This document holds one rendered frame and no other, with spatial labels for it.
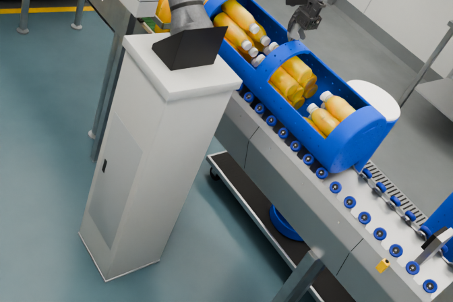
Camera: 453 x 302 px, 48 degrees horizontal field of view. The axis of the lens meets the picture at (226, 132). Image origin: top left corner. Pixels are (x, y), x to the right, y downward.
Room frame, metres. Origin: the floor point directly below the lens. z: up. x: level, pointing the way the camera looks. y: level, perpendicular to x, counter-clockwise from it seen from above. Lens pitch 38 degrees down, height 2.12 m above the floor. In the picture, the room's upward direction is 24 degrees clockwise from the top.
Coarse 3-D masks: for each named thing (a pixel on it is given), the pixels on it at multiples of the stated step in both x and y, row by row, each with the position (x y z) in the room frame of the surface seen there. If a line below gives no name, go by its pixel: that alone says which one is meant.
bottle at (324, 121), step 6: (318, 108) 1.67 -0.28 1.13; (312, 114) 1.65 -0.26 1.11; (318, 114) 1.63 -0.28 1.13; (324, 114) 1.63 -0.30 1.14; (330, 114) 1.64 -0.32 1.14; (312, 120) 1.64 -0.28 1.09; (318, 120) 1.61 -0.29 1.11; (324, 120) 1.61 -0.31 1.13; (330, 120) 1.61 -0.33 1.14; (336, 120) 1.62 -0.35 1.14; (318, 126) 1.61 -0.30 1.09; (324, 126) 1.59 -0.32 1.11; (330, 126) 1.59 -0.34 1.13; (324, 132) 1.59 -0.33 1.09; (330, 132) 1.57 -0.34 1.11
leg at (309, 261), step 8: (304, 256) 1.46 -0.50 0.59; (312, 256) 1.44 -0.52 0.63; (304, 264) 1.45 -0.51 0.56; (312, 264) 1.43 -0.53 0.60; (296, 272) 1.45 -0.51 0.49; (304, 272) 1.43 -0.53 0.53; (288, 280) 1.45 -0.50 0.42; (296, 280) 1.44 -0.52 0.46; (288, 288) 1.44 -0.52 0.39; (296, 288) 1.45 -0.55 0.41; (280, 296) 1.45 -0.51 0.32; (288, 296) 1.43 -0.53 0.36
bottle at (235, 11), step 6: (228, 0) 2.07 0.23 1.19; (234, 0) 2.08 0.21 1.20; (222, 6) 2.06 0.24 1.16; (228, 6) 2.05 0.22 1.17; (234, 6) 2.04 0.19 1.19; (240, 6) 2.05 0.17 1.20; (228, 12) 2.04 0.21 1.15; (234, 12) 2.02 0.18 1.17; (240, 12) 2.02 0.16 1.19; (246, 12) 2.02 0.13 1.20; (234, 18) 2.01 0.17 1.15; (240, 18) 1.99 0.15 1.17; (246, 18) 1.99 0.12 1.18; (252, 18) 2.00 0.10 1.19; (240, 24) 1.99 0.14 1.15; (246, 24) 1.98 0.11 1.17; (252, 24) 1.98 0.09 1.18
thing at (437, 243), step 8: (440, 232) 1.35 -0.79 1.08; (448, 232) 1.36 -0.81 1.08; (432, 240) 1.32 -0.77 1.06; (440, 240) 1.31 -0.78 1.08; (448, 240) 1.38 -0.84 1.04; (424, 248) 1.32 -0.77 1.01; (432, 248) 1.31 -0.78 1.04; (440, 248) 1.37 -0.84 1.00; (424, 256) 1.31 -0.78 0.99; (432, 256) 1.37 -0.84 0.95
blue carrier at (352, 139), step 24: (216, 0) 2.01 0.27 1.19; (240, 0) 2.16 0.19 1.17; (264, 24) 2.13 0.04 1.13; (288, 48) 1.82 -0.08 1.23; (240, 72) 1.81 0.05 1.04; (264, 72) 1.74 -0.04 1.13; (264, 96) 1.72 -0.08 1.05; (312, 96) 1.89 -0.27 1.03; (360, 96) 1.71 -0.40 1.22; (288, 120) 1.63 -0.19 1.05; (360, 120) 1.56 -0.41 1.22; (384, 120) 1.65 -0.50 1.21; (312, 144) 1.55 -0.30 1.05; (336, 144) 1.50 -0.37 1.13; (360, 144) 1.60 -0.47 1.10; (336, 168) 1.54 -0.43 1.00
